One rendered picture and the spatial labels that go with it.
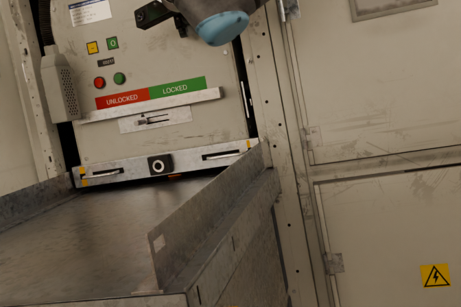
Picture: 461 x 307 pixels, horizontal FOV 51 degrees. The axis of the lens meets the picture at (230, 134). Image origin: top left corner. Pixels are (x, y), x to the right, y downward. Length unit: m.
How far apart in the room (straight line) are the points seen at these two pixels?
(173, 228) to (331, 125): 0.62
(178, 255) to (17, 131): 0.89
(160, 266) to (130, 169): 0.78
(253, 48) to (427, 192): 0.52
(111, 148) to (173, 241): 0.78
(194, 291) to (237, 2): 0.52
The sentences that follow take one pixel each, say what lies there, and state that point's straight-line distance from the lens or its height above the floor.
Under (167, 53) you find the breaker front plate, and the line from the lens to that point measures 1.27.
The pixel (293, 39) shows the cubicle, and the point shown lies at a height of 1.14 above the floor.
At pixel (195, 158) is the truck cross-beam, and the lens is 1.26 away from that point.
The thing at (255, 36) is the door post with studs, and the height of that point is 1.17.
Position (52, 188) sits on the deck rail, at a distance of 1.35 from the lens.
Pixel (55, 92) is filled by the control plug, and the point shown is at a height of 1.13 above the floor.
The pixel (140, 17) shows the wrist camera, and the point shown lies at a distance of 1.12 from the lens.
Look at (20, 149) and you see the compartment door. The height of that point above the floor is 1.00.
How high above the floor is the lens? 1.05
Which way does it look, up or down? 5 degrees down
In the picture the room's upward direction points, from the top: 11 degrees counter-clockwise
